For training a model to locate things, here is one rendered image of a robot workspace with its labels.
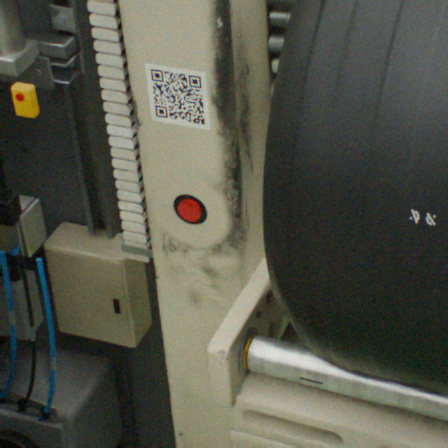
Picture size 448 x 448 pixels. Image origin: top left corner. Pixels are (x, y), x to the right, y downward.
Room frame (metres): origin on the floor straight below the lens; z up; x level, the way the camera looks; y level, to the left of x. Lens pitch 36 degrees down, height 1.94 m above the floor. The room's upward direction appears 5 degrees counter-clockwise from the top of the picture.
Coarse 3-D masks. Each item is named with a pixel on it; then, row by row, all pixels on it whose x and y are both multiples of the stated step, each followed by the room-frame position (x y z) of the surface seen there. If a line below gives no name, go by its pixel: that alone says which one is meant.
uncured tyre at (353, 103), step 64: (320, 0) 1.08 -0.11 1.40; (384, 0) 1.05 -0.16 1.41; (320, 64) 1.03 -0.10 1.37; (384, 64) 1.00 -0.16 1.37; (320, 128) 0.99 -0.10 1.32; (384, 128) 0.97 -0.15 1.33; (320, 192) 0.97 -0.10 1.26; (384, 192) 0.94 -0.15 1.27; (320, 256) 0.95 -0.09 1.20; (384, 256) 0.93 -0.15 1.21; (320, 320) 0.97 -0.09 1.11; (384, 320) 0.93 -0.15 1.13
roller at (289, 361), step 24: (264, 336) 1.16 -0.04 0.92; (264, 360) 1.13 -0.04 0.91; (288, 360) 1.12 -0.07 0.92; (312, 360) 1.11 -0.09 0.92; (312, 384) 1.10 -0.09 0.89; (336, 384) 1.08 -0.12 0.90; (360, 384) 1.07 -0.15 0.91; (384, 384) 1.07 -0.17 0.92; (408, 408) 1.05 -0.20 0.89; (432, 408) 1.04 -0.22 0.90
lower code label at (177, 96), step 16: (160, 80) 1.25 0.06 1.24; (176, 80) 1.24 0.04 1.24; (192, 80) 1.24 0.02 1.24; (160, 96) 1.25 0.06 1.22; (176, 96) 1.24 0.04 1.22; (192, 96) 1.24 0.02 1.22; (160, 112) 1.25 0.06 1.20; (176, 112) 1.25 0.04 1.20; (192, 112) 1.24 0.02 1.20; (208, 112) 1.23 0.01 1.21; (208, 128) 1.23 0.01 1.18
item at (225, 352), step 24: (264, 264) 1.27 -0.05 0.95; (264, 288) 1.22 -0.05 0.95; (240, 312) 1.17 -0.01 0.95; (264, 312) 1.21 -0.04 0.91; (216, 336) 1.13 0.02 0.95; (240, 336) 1.14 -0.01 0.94; (216, 360) 1.11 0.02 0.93; (240, 360) 1.13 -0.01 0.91; (216, 384) 1.11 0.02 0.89; (240, 384) 1.13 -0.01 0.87
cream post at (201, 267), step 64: (128, 0) 1.27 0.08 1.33; (192, 0) 1.23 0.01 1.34; (256, 0) 1.30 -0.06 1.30; (128, 64) 1.27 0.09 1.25; (192, 64) 1.24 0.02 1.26; (256, 64) 1.29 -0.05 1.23; (192, 128) 1.24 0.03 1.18; (256, 128) 1.28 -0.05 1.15; (192, 192) 1.24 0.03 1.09; (256, 192) 1.27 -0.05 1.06; (192, 256) 1.25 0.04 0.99; (256, 256) 1.26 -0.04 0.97; (192, 320) 1.25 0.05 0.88; (192, 384) 1.25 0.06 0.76
